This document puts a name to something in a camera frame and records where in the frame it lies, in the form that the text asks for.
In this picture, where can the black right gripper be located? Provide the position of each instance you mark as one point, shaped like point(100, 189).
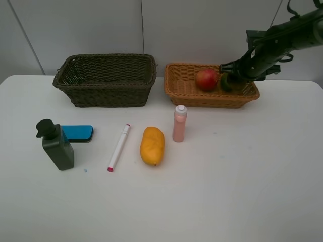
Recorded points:
point(258, 62)

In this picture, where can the green avocado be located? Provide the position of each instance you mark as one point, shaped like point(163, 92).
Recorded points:
point(225, 85)

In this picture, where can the red apple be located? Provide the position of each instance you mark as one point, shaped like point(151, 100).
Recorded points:
point(206, 79)

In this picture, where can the pink bottle white cap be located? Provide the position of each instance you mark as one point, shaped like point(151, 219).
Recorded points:
point(180, 116)

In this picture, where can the dark green pump bottle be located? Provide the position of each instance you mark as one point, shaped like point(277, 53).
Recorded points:
point(55, 144)

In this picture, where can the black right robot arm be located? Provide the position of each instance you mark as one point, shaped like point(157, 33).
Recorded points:
point(301, 32)

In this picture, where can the orange wicker basket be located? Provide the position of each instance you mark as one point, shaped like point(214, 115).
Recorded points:
point(179, 85)

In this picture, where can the yellow mango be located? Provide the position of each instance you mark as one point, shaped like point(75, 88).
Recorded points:
point(152, 146)

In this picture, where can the dark brown wicker basket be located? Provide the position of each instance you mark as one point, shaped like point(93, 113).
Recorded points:
point(107, 80)

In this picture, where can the white marker pink caps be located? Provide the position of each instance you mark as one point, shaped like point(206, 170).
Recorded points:
point(118, 149)

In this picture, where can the blue whiteboard eraser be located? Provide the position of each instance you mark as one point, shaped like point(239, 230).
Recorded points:
point(78, 133)

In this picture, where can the black right camera box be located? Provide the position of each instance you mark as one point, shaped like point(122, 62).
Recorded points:
point(253, 35)

